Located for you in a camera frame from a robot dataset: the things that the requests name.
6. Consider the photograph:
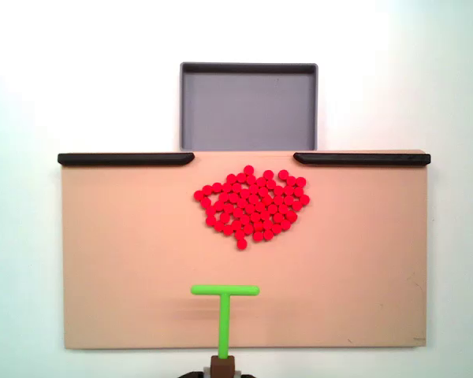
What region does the grey rectangular tray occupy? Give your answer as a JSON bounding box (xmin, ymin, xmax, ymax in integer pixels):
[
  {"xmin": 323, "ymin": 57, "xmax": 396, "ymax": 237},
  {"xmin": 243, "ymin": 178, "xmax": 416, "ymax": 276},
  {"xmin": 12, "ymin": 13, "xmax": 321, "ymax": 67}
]
[{"xmin": 179, "ymin": 61, "xmax": 319, "ymax": 152}]

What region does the black edge rail strip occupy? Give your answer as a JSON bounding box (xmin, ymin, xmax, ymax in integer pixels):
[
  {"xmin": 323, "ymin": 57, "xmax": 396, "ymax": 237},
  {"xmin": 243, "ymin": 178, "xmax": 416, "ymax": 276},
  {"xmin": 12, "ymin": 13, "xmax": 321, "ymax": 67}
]
[
  {"xmin": 292, "ymin": 152, "xmax": 432, "ymax": 167},
  {"xmin": 57, "ymin": 152, "xmax": 196, "ymax": 167}
]

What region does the pile of red round granules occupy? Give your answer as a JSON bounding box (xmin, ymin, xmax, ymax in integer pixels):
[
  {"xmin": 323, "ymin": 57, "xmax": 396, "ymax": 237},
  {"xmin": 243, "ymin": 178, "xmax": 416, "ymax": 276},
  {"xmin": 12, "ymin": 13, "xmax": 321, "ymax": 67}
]
[{"xmin": 193, "ymin": 165, "xmax": 311, "ymax": 251}]

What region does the beige rectangular work board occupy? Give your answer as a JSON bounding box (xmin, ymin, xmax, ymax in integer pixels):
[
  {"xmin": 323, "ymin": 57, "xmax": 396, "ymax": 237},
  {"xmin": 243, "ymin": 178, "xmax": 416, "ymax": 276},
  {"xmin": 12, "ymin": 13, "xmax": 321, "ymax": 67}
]
[{"xmin": 58, "ymin": 149, "xmax": 432, "ymax": 350}]

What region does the green T-shaped pusher tool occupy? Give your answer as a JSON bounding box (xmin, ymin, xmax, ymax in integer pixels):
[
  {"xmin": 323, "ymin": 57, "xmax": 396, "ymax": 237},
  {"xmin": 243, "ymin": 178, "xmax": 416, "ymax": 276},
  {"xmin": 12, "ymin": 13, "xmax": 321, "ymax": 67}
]
[{"xmin": 190, "ymin": 284, "xmax": 261, "ymax": 378}]

